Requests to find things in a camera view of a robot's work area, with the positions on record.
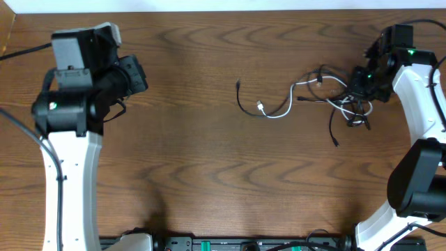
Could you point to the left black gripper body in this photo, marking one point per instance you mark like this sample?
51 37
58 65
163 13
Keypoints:
136 74

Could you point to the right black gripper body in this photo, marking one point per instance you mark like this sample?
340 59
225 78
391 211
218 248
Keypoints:
368 86

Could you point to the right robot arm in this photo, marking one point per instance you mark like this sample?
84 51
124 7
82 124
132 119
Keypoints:
415 191

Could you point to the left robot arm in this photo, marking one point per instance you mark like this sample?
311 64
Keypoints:
69 113

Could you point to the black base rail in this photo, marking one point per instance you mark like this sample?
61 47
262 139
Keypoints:
191 243

